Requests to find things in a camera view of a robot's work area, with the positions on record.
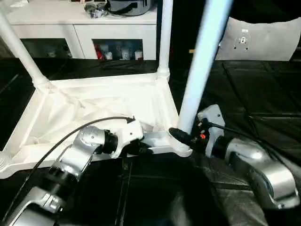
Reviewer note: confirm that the white plastic table top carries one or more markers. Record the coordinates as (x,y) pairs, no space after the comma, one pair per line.
(94,103)

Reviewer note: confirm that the black work mat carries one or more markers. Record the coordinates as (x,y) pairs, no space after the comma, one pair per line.
(225,188)

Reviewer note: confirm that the cluster of small bottles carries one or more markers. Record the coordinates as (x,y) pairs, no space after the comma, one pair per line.
(120,51)

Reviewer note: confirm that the black cabinet with yellow label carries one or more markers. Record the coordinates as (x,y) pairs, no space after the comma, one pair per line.
(186,26)

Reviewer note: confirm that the white cushion with badge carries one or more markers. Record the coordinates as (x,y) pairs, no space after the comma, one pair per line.
(263,40)

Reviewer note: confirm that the grey bag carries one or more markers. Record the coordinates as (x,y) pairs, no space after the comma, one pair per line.
(134,5)

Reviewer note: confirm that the white cabinet with glass doors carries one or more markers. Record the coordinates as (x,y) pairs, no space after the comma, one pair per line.
(47,26)

